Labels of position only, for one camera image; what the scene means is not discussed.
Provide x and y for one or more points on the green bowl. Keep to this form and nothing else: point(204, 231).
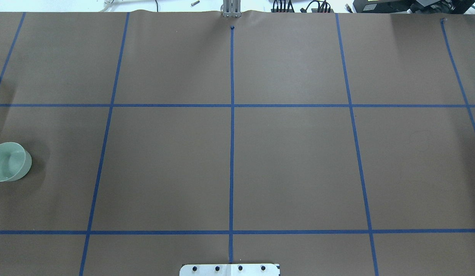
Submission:
point(15, 162)

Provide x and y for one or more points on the black laptop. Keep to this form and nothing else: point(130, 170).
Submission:
point(382, 6)

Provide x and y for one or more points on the aluminium frame post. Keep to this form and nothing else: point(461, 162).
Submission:
point(231, 9)

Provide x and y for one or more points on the white pedestal column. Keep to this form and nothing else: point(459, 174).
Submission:
point(249, 269)

